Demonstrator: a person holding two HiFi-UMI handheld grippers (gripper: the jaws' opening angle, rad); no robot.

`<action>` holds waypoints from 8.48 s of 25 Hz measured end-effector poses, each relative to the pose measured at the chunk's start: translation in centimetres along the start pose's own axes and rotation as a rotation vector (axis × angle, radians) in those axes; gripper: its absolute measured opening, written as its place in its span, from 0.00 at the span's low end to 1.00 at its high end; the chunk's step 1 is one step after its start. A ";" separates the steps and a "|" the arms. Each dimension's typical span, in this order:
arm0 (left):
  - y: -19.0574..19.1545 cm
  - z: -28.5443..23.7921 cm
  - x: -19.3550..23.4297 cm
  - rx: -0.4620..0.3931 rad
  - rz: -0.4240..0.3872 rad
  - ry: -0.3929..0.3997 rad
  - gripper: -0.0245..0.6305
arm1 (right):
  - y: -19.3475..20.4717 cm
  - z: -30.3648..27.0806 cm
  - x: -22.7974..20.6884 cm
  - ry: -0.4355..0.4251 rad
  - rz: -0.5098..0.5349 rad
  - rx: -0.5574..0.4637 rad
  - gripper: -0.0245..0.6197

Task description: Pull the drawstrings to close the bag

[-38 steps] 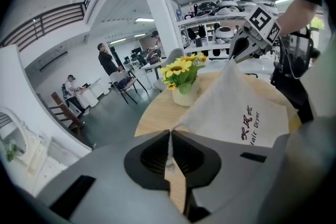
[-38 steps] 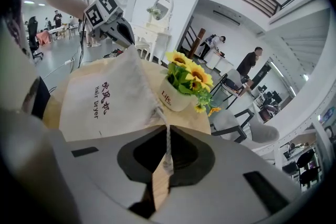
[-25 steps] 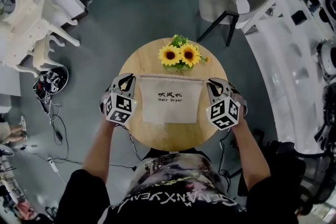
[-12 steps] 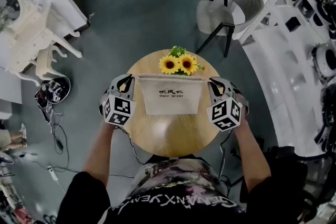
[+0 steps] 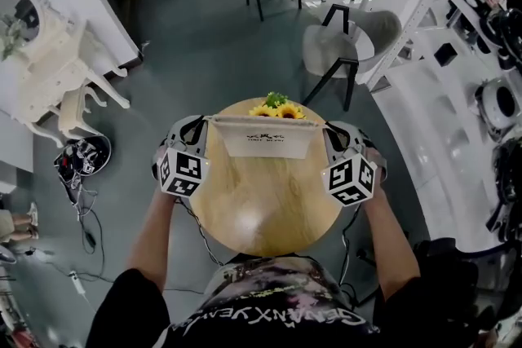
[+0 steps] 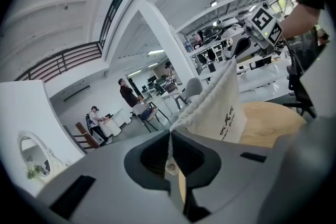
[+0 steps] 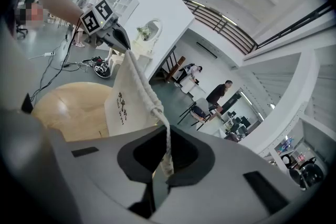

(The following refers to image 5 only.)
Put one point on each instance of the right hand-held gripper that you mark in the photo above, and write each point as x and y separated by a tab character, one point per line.
350	179

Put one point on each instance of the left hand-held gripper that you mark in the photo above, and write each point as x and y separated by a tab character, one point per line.
181	171

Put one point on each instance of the person's left forearm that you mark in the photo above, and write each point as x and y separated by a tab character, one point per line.
153	240

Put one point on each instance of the person's right forearm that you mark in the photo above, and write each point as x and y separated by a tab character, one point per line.
391	244

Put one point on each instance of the artificial sunflower bouquet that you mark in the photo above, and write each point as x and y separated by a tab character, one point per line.
281	108

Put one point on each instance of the grey chair with black legs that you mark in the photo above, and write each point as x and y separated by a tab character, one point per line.
350	45

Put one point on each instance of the white ornate stool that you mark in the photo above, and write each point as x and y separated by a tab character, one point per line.
75	114

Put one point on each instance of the black box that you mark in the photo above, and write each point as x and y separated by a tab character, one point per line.
445	55

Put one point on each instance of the white ornate vanity dresser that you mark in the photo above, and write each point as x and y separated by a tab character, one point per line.
49	61

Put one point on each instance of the white round appliance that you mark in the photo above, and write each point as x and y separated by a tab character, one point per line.
499	106

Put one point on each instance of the white metal shelf rack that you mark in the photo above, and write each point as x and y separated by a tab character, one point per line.
461	4

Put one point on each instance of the black printed t-shirt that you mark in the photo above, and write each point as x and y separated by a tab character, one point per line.
269	305

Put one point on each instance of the white power strip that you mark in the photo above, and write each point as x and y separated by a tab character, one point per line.
77	282

